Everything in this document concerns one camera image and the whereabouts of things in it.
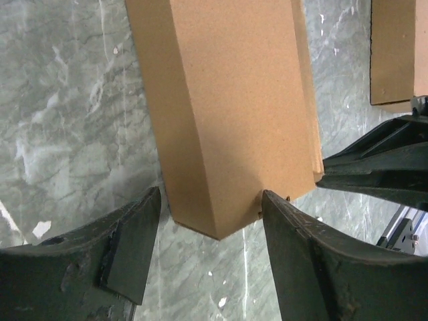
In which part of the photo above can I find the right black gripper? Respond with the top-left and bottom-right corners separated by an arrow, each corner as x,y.
316,96 -> 428,211

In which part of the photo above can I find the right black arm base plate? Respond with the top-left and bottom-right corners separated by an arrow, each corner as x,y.
385,218 -> 419,254

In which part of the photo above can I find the small folded cardboard box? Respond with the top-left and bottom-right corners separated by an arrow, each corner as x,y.
370,0 -> 427,113

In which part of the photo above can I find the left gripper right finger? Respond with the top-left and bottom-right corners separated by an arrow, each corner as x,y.
262,190 -> 427,320

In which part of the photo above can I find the aluminium rail frame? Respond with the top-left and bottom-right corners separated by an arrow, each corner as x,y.
377,205 -> 427,257

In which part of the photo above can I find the brown cardboard box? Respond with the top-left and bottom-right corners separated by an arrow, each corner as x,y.
126,1 -> 324,239

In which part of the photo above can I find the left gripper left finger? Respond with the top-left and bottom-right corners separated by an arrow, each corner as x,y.
1,187 -> 161,320

